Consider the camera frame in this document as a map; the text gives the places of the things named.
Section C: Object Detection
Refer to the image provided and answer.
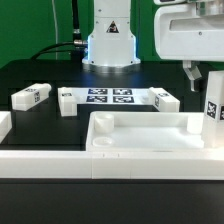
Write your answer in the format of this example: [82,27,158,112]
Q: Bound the white front fence bar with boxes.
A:
[0,150,224,180]

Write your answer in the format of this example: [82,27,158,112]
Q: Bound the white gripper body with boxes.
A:
[153,0,224,62]

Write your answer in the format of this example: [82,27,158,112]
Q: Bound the white left fence block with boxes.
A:
[0,111,12,143]

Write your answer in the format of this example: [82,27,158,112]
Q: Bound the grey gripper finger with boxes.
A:
[182,60,202,92]

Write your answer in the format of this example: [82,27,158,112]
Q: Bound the white thin cable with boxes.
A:
[51,0,59,61]

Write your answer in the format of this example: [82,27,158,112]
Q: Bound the black vertical cable connector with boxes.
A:
[72,0,81,40]

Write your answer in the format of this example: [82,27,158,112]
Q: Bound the white desk top tray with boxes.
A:
[86,111,224,152]

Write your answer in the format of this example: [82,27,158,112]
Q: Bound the black cable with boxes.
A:
[30,40,88,61]

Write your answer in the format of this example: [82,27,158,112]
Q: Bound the white sheet with tags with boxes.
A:
[71,88,150,105]

